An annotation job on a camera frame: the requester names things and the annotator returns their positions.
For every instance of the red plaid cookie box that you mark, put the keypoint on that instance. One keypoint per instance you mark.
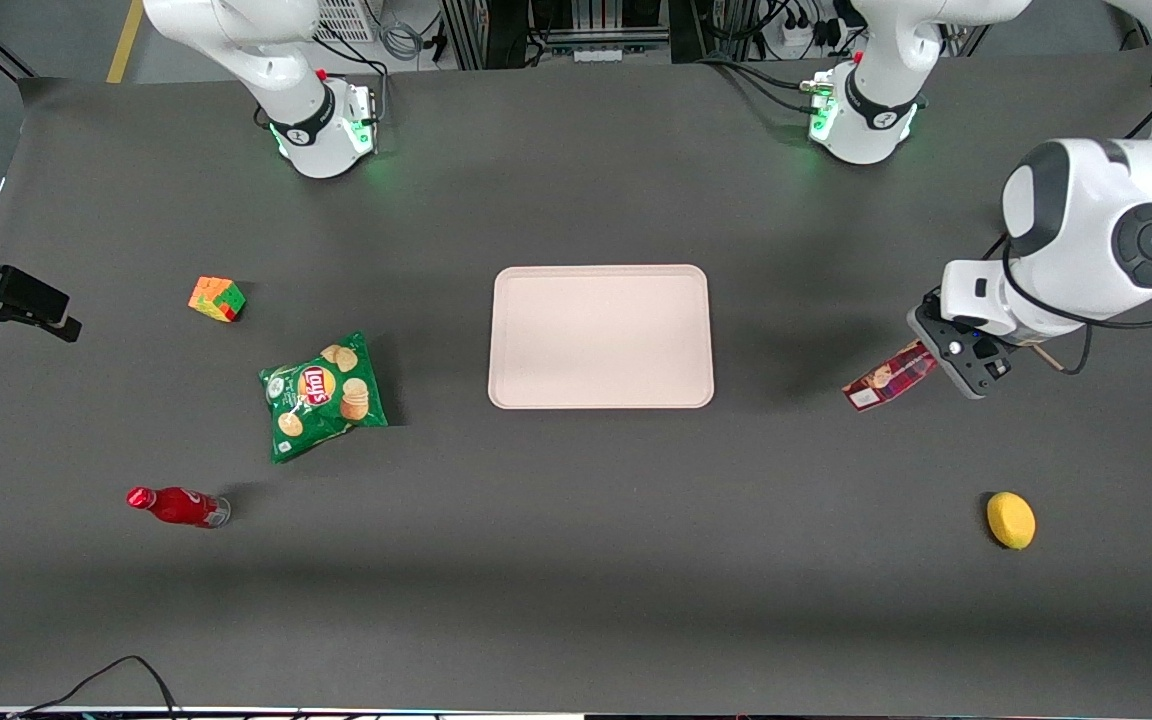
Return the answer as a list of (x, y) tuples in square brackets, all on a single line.
[(881, 380)]

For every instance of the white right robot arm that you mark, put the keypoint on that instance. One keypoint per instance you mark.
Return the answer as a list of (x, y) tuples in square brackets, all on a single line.
[(276, 60)]

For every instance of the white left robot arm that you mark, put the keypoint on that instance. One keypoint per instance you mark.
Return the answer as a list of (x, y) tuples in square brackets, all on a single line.
[(1086, 220)]

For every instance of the cream plastic tray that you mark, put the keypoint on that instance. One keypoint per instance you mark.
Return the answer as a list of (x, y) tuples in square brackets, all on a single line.
[(601, 335)]

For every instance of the white perforated box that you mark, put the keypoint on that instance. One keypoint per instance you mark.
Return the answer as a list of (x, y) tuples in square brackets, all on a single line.
[(346, 18)]

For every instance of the yellow lemon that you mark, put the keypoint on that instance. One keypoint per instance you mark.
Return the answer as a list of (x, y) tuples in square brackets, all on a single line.
[(1011, 520)]

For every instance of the colourful puzzle cube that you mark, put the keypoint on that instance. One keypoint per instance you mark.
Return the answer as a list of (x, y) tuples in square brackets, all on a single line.
[(218, 298)]

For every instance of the red soda bottle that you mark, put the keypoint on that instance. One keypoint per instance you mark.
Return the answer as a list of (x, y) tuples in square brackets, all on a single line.
[(176, 506)]

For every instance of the green chips bag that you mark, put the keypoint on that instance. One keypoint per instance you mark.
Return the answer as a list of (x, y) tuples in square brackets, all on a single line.
[(321, 395)]

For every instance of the white power strip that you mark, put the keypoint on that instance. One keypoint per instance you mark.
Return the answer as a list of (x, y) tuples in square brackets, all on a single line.
[(796, 32)]

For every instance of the black equipment rack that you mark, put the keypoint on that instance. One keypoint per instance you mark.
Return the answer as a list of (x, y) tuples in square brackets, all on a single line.
[(586, 25)]

